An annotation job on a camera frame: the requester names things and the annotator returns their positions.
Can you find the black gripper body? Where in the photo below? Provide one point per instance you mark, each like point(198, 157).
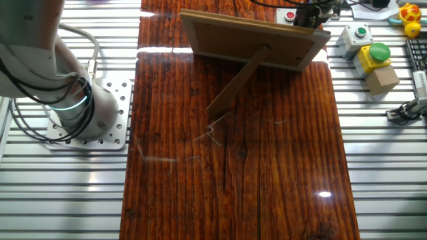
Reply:
point(315, 11)

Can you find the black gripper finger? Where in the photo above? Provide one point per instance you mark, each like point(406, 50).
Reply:
point(301, 21)
point(313, 23)

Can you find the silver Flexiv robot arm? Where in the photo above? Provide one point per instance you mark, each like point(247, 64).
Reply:
point(30, 53)

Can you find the grey box red button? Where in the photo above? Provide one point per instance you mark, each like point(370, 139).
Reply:
point(287, 16)

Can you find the grey box small green button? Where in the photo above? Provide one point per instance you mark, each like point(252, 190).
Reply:
point(353, 38)

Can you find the white paper sheet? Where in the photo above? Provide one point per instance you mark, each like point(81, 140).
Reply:
point(370, 14)

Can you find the yellow box green mushroom button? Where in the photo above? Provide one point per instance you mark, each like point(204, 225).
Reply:
point(367, 61)

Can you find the plain wooden block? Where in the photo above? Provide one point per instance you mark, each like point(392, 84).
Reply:
point(382, 81)

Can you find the yellow orange toy duck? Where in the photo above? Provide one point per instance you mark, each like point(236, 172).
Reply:
point(411, 16)

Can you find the black keyboard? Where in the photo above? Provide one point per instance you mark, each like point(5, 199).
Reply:
point(418, 55)

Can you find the grey ribbed device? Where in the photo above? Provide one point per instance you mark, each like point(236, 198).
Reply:
point(421, 85)

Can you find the wood grain table mat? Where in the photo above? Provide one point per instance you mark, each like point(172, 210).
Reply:
point(233, 183)

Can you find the silver perforated mounting plate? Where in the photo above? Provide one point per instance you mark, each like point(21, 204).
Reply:
point(121, 110)

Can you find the silver metal bracket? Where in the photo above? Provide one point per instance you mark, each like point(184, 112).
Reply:
point(336, 14)

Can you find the wooden picture frame with stand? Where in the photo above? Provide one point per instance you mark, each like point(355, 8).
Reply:
point(233, 40)

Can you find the black metal clamp mount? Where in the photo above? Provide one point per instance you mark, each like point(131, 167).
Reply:
point(405, 111)

